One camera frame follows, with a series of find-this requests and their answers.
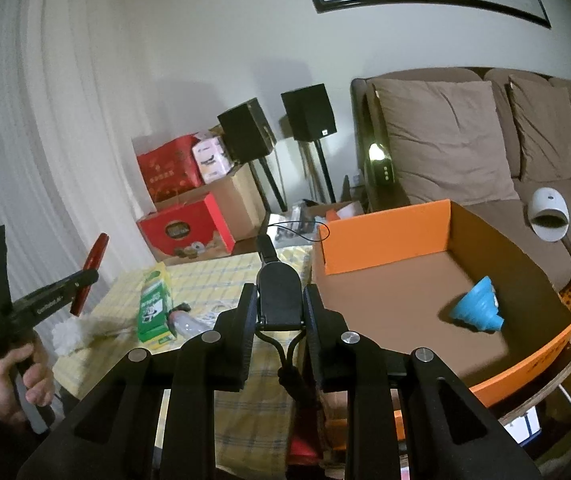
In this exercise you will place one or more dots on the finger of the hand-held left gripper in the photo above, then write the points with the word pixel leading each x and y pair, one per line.
pixel 83 280

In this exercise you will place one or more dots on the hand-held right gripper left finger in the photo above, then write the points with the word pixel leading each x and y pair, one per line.
pixel 248 310

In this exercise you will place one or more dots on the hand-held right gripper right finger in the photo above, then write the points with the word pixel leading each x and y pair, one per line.
pixel 310 310

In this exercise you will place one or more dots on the red oblong plastic tool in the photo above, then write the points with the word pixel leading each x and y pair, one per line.
pixel 93 260

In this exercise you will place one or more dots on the white fluffy duster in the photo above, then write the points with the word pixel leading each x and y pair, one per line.
pixel 68 337

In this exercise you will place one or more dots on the clear bottle pink cap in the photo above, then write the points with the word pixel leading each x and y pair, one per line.
pixel 190 325

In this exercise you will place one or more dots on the green toothpaste box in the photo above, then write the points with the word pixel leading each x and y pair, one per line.
pixel 155 310

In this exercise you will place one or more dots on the orange cardboard box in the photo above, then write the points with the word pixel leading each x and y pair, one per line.
pixel 415 300

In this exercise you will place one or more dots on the blue collapsible funnel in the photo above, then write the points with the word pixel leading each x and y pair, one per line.
pixel 475 305

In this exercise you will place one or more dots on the person's left hand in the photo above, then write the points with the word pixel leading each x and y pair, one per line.
pixel 40 385

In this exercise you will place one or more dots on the yellow plaid tablecloth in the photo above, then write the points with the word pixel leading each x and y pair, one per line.
pixel 195 280

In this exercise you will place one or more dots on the open cluttered floor box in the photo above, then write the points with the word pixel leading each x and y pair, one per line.
pixel 315 210

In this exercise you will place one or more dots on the red chocolate gift box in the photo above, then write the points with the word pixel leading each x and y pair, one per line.
pixel 180 232

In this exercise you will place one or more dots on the black speaker stand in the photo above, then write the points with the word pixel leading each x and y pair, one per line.
pixel 325 170
pixel 270 185

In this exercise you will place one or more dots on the white curtain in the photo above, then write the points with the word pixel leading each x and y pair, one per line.
pixel 40 160

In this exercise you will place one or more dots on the pink tissue pack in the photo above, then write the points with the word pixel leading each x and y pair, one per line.
pixel 210 160

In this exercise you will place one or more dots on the dark device with light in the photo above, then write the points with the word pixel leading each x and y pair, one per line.
pixel 383 170

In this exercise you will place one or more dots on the black speaker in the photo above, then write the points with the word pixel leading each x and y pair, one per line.
pixel 308 112
pixel 245 130

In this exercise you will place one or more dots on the large brown sofa cushion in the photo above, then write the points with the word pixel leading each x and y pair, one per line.
pixel 445 145

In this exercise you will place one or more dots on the colourful printed board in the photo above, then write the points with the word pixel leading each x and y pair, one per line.
pixel 523 425

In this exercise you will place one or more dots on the white dome nail lamp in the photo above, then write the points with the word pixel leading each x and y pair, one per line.
pixel 548 205

